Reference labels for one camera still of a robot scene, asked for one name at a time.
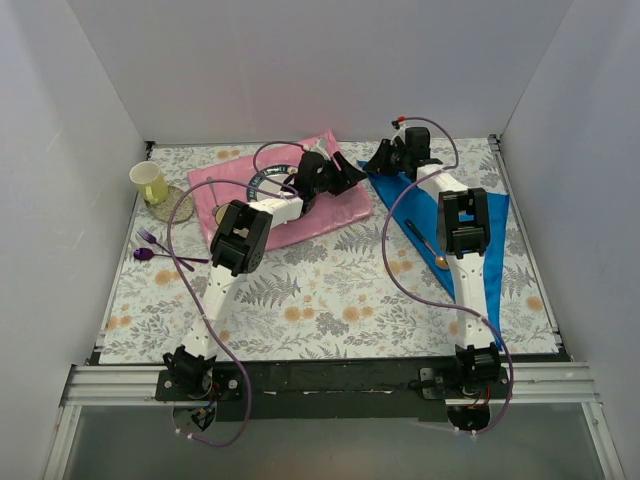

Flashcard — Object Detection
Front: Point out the blue cloth napkin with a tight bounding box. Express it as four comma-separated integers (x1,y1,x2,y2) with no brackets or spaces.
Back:
360,162,509,346

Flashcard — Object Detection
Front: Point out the gold spoon teal handle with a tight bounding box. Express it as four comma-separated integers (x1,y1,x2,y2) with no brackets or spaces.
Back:
404,219,449,271

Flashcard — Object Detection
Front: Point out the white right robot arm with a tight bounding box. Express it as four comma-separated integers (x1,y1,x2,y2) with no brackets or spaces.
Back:
365,117,501,398

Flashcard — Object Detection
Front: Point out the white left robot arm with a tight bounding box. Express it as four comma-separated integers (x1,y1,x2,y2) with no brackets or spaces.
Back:
163,150,367,400

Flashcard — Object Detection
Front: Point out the white plate green rim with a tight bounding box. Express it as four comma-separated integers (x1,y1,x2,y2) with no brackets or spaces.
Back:
246,164,298,202

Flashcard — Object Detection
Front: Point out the pink satin placemat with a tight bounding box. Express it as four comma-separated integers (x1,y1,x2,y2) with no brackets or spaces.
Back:
187,145,373,251

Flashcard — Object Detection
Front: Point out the silver spoon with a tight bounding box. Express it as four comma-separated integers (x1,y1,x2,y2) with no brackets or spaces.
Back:
206,176,219,217

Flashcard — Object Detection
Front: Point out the round speckled coaster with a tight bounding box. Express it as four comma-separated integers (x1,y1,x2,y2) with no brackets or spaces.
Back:
145,185,194,223

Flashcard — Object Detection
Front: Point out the yellow mug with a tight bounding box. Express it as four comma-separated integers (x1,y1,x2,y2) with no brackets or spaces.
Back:
129,161,169,205

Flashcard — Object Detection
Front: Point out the purple plastic fork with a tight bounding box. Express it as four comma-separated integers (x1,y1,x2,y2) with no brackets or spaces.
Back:
136,228,195,272

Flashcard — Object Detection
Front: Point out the purple plastic spoon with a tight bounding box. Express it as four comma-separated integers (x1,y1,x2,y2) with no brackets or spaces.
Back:
133,248,209,264

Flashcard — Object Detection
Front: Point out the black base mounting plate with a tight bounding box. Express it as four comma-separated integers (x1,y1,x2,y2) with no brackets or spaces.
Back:
155,357,509,422

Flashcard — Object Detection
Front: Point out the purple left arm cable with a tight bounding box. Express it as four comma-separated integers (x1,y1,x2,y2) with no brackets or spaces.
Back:
167,142,314,448

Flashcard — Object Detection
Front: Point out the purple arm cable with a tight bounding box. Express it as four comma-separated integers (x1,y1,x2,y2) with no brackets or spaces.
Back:
381,116,515,436
167,142,314,448

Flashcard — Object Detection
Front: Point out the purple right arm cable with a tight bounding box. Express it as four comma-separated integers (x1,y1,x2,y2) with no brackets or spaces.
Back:
381,116,515,436

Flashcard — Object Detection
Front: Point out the aluminium front frame rail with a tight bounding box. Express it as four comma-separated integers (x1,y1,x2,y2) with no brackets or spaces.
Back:
60,362,601,406

